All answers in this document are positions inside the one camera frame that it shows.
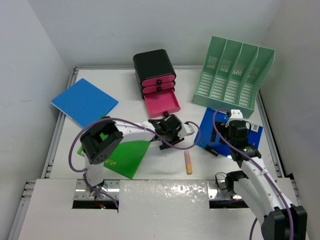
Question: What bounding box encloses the pink bottom drawer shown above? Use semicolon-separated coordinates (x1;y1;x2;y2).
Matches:
144;89;181;118

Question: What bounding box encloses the pink drawer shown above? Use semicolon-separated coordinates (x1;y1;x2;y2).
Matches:
142;81;175;95
144;89;181;118
140;74;176;87

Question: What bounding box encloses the blue black marker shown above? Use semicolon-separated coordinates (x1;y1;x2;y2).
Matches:
199;142;219;156

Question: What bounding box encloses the orange pink highlighter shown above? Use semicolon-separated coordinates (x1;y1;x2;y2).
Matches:
184;150;193;175

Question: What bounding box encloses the pink top drawer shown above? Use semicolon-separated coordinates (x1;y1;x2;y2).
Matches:
140;74;176;87

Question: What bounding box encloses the black pink drawer organizer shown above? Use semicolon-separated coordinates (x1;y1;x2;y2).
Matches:
132;49;177;101

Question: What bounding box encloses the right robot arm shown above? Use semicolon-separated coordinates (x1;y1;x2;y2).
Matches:
213;120;308;240

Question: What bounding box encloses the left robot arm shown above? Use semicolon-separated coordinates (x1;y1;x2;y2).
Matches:
77;114;194;194

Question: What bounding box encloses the dark blue clipboard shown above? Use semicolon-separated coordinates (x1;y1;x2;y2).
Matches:
193;107;264;160

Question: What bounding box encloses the pink middle drawer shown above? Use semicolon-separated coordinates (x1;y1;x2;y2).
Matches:
142;81;175;95

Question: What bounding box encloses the green plastic folder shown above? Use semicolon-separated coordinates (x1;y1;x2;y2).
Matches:
68;117;155;186

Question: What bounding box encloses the green file organizer rack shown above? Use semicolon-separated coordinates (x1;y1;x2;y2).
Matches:
192;36;275;119

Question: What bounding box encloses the light blue notebook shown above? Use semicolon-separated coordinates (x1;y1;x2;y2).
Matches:
51;78;119;128

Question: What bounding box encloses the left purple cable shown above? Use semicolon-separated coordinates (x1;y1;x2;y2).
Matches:
69;117;201;210

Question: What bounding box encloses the purple cable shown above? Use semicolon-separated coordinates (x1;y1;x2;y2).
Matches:
212;107;295;240
69;117;201;210

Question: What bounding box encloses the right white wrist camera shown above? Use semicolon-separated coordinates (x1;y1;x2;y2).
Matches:
229;109;243;121

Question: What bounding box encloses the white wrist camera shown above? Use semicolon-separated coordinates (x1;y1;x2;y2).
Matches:
229;109;243;121
179;123;195;138

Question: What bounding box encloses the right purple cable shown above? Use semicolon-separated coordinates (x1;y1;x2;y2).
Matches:
212;107;295;240

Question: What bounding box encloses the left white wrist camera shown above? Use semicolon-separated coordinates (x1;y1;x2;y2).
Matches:
179;123;195;138

